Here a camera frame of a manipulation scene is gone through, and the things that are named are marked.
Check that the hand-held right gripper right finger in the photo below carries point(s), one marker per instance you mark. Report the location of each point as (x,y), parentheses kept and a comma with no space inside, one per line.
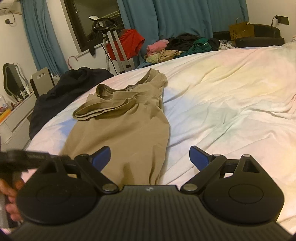
(198,157)

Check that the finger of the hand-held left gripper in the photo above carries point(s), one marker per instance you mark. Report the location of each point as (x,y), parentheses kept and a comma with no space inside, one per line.
(44,156)

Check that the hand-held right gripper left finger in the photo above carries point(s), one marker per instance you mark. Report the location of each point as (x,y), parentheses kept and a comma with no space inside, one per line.
(101,157)

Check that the tan printed t-shirt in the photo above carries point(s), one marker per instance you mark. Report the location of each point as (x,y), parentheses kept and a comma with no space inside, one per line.
(129,129)

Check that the pink clothes hanger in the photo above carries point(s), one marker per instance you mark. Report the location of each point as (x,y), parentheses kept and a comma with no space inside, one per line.
(72,59)

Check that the person's left hand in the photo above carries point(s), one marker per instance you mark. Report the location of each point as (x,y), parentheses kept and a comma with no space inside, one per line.
(12,207)

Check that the orange tray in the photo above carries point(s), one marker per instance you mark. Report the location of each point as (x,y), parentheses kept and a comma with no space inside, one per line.
(5,115)

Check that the white drawer dresser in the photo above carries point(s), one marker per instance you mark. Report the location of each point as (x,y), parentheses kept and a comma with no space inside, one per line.
(18,115)

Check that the bed with pastel sheet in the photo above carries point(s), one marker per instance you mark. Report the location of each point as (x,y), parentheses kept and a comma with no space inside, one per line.
(231,104)

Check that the black jacket on bed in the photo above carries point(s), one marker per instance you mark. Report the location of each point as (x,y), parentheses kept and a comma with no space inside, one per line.
(60,92)

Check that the white back chair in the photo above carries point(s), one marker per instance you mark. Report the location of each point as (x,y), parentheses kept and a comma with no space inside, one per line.
(41,80)

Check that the beige crumpled cloth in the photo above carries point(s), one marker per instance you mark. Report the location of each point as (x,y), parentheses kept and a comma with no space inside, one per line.
(164,55)

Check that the green crumpled cloth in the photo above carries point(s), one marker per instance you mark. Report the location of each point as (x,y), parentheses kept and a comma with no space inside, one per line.
(198,47)

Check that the white patterned cloth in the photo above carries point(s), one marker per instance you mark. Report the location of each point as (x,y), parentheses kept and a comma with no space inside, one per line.
(226,45)

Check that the standing garment steamer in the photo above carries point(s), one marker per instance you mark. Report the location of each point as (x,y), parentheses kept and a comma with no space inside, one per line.
(113,41)

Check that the black crumpled cloth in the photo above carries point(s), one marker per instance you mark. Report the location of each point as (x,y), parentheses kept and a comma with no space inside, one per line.
(182,41)

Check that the pink cloth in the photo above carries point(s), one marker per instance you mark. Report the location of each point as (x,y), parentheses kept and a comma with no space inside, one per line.
(157,47)

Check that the red shirt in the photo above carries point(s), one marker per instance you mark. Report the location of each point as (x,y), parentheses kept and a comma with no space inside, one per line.
(129,41)

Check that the narrow blue curtain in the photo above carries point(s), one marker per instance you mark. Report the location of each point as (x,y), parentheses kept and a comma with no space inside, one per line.
(41,34)

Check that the brown paper bag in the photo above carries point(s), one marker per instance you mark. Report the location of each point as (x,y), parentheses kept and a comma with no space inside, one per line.
(241,31)

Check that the black sofa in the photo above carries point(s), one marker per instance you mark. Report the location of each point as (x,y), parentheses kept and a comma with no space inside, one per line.
(266,38)

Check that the wide blue curtain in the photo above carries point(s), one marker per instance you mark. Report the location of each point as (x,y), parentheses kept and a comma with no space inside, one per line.
(185,16)

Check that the dark window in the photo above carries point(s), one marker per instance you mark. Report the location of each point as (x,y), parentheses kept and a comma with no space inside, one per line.
(92,9)

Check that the white air conditioner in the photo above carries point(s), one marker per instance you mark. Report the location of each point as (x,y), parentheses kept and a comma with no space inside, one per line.
(8,3)

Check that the wavy frame mirror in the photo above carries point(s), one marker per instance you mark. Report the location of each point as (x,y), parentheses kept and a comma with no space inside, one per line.
(12,80)

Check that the black wall socket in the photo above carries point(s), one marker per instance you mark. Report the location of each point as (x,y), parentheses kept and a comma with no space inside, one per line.
(282,20)

